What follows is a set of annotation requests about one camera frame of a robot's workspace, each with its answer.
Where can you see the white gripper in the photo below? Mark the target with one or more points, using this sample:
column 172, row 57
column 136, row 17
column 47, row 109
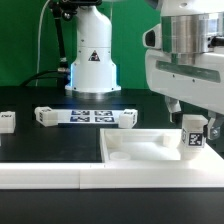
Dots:
column 201, row 84

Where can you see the white square table top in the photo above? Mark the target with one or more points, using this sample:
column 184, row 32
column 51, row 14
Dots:
column 148, row 145

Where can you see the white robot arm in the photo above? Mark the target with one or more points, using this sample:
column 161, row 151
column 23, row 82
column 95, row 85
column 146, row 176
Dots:
column 184, row 60

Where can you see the tag marker sheet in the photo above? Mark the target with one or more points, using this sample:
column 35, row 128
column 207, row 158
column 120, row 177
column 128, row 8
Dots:
column 77, row 116

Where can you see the white fence frame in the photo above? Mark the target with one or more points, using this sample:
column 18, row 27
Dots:
column 112, row 174

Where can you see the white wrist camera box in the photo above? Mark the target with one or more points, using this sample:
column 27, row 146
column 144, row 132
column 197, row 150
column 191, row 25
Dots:
column 152, row 38

